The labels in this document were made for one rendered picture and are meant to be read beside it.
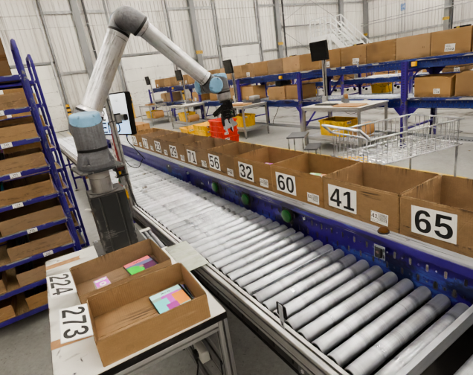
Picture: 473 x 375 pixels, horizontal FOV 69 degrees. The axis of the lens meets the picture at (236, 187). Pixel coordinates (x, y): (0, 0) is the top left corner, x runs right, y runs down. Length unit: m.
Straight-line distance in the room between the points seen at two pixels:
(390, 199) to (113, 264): 1.27
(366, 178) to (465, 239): 0.67
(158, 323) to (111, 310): 0.31
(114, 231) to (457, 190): 1.61
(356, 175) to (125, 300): 1.24
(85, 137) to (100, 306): 0.81
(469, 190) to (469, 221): 0.32
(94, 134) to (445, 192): 1.62
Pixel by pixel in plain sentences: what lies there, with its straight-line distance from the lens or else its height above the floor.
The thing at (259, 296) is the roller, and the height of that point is 0.75.
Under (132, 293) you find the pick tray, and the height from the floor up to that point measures 0.79.
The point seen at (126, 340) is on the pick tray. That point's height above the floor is 0.81.
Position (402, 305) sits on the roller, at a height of 0.75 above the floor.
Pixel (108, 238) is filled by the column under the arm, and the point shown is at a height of 0.84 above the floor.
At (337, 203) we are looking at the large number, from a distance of 1.65.
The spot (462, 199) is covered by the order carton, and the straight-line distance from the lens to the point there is 1.66.
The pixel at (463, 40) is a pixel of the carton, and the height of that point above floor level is 1.55.
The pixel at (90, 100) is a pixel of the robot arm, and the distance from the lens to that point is 2.02.
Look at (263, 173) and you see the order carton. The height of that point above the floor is 0.98.
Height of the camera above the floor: 1.57
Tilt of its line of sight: 19 degrees down
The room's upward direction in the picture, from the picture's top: 8 degrees counter-clockwise
